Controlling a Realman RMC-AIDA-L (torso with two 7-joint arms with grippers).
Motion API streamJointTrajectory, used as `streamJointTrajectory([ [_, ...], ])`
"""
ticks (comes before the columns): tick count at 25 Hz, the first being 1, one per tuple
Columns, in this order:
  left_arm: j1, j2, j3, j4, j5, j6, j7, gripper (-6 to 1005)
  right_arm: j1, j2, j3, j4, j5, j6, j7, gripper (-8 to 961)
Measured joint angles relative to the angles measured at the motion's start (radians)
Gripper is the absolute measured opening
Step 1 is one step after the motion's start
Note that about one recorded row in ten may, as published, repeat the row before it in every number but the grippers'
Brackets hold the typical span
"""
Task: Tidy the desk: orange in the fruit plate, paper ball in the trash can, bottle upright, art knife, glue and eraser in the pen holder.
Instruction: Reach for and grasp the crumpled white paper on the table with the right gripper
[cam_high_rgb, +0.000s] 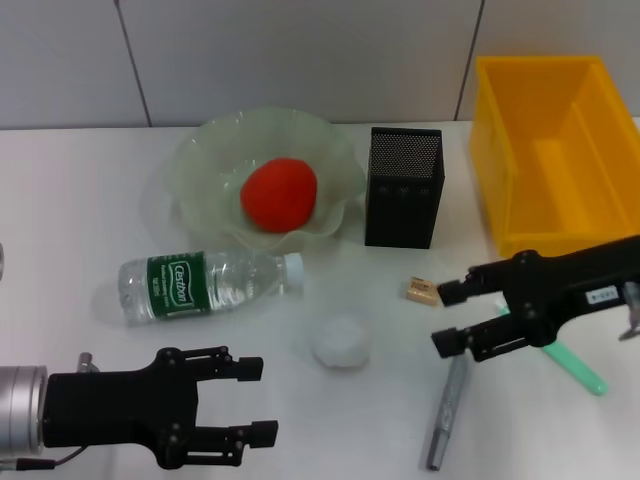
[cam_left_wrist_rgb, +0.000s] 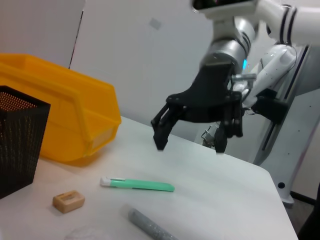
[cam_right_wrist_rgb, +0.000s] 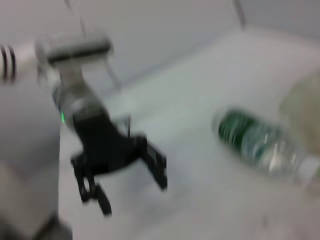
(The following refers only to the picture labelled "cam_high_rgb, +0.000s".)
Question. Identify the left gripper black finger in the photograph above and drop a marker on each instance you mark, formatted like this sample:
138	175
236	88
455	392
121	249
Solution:
247	369
260	434

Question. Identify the white paper ball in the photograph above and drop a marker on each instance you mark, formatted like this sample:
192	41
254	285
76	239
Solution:
342	342

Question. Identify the green toothbrush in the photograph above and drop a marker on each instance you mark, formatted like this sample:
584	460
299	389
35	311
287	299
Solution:
575	370

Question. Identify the black mesh pen holder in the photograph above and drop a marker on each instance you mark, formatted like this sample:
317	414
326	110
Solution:
400	210

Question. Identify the red-orange orange fruit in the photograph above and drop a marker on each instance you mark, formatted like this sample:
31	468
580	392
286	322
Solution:
280	195

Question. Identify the grey marker pen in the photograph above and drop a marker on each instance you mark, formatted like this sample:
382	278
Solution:
447	405

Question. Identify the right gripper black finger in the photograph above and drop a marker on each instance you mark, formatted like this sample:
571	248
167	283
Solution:
450	342
455	292

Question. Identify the yellow plastic bin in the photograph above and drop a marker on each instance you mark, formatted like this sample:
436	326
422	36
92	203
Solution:
550	165

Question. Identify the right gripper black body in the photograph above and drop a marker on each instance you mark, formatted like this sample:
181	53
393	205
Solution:
560	290

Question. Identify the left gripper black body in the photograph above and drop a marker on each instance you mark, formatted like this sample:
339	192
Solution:
115	410

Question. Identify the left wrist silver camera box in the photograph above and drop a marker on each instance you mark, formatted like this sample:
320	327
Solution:
1	262

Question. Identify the clear water bottle green label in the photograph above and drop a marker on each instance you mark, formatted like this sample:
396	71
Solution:
235	285

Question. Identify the beige eraser block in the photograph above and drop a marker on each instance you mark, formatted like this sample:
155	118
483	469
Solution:
420	291

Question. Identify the pale green glass fruit plate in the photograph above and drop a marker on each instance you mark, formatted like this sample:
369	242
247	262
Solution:
210	165

